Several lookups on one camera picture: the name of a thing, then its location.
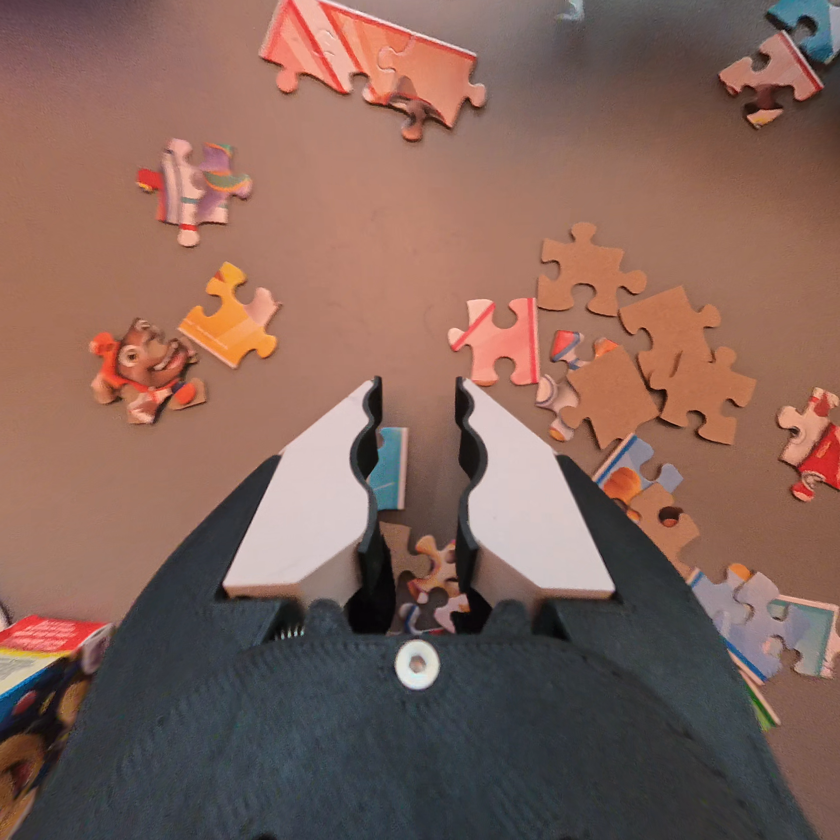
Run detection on grey desk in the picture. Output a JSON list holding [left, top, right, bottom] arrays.
[[0, 0, 840, 840]]

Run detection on pink diagonal-striped puzzle piece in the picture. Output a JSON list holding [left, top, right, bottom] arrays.
[[448, 298, 541, 387]]

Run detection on red striped joined puzzle section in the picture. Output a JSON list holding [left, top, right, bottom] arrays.
[[259, 0, 488, 143]]

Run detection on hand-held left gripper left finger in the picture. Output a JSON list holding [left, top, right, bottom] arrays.
[[222, 375, 396, 634]]

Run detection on orange dog puzzle piece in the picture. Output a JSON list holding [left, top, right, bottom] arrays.
[[90, 319, 208, 425]]

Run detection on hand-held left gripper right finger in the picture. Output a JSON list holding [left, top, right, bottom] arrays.
[[455, 377, 618, 634]]

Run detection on jigsaw puzzle pieces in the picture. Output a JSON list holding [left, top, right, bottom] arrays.
[[136, 0, 840, 732]]

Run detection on colourful puzzle box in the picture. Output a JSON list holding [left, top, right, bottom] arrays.
[[0, 615, 117, 840]]

